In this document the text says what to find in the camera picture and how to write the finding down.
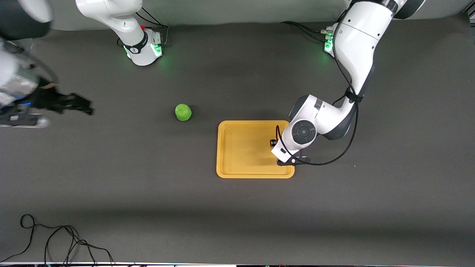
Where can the green apple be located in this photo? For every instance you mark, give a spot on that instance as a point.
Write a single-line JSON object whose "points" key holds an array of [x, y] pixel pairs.
{"points": [[183, 112]]}

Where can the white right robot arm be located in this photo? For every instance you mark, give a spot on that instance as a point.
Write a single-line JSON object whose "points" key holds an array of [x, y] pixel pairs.
{"points": [[122, 22]]}

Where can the yellow plastic tray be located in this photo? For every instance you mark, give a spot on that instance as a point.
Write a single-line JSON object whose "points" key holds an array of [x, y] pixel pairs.
{"points": [[245, 152]]}

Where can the dark grey table mat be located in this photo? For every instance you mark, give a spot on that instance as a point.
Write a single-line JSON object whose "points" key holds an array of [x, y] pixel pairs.
{"points": [[237, 222]]}

